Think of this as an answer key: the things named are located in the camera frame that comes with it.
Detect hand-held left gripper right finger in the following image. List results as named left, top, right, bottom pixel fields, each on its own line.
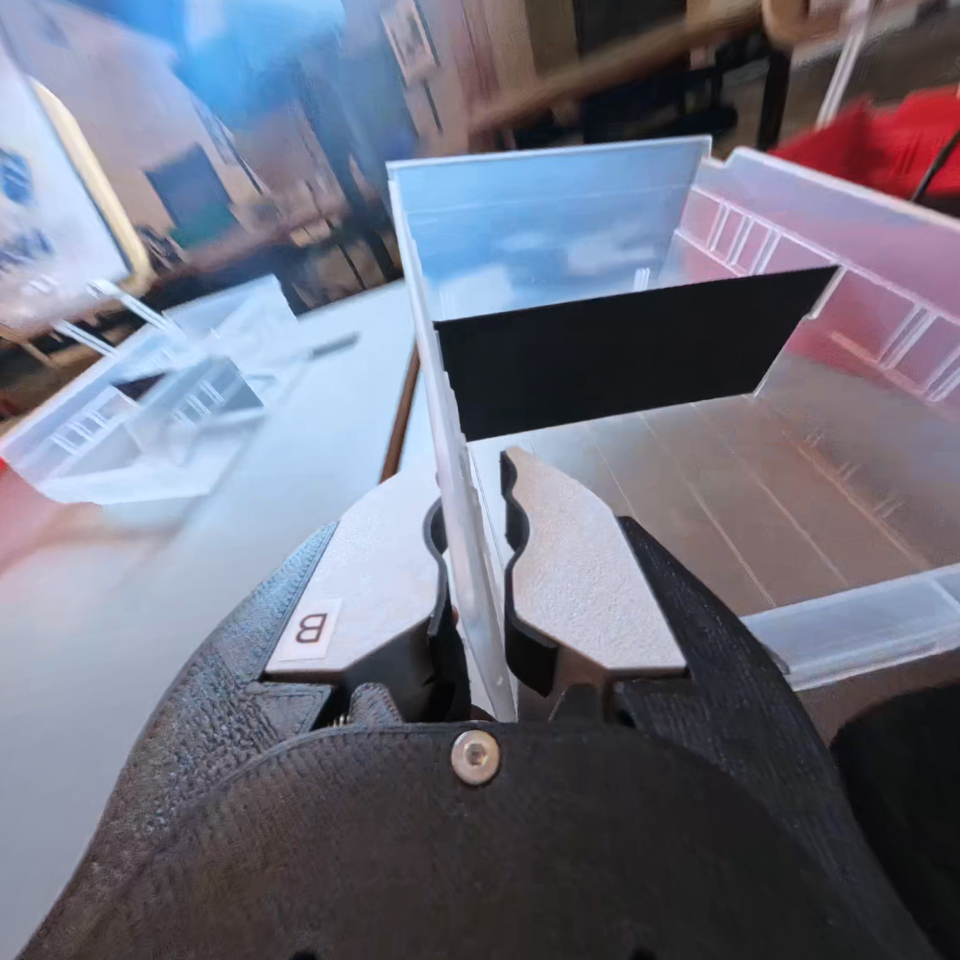
left=499, top=447, right=688, bottom=715

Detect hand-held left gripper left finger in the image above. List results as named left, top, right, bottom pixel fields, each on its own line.
left=262, top=478, right=472, bottom=723

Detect wooden table with black legs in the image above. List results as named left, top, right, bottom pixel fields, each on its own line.
left=465, top=11, right=796, bottom=151

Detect person's dark pants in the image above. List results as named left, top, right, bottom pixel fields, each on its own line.
left=831, top=686, right=960, bottom=960

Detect clear plastic bin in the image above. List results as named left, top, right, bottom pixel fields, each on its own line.
left=0, top=273, right=301, bottom=505
left=386, top=135, right=960, bottom=723

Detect thin black cable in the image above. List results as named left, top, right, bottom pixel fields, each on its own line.
left=909, top=127, right=960, bottom=205

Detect red container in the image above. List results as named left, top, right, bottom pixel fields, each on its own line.
left=768, top=88, right=960, bottom=222

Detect black bin divider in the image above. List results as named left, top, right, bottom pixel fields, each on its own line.
left=433, top=264, right=840, bottom=442

